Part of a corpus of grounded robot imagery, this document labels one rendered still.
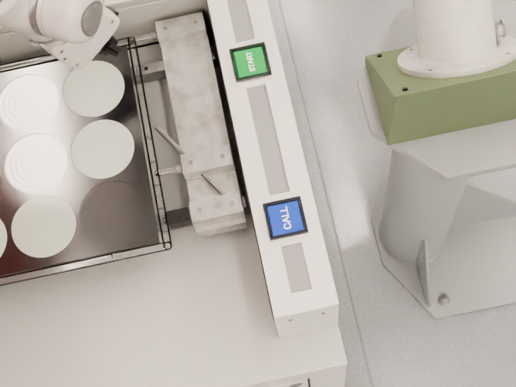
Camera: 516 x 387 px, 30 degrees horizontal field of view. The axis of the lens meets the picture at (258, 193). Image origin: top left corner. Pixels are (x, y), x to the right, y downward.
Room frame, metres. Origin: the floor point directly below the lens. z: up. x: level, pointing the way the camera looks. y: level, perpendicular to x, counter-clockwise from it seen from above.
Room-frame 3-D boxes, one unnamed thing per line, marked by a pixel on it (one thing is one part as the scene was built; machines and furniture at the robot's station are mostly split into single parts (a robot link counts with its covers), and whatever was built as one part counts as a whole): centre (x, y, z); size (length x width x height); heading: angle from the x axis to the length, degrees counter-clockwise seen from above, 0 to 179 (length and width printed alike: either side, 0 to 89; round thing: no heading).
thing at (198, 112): (0.67, 0.07, 0.87); 0.36 x 0.08 x 0.03; 1
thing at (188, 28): (0.83, 0.07, 0.89); 0.08 x 0.03 x 0.03; 91
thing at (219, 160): (0.59, 0.07, 0.89); 0.08 x 0.03 x 0.03; 91
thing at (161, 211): (0.65, 0.15, 0.90); 0.38 x 0.01 x 0.01; 1
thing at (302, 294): (0.58, -0.03, 0.89); 0.55 x 0.09 x 0.14; 1
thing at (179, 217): (0.51, 0.13, 0.90); 0.04 x 0.02 x 0.03; 91
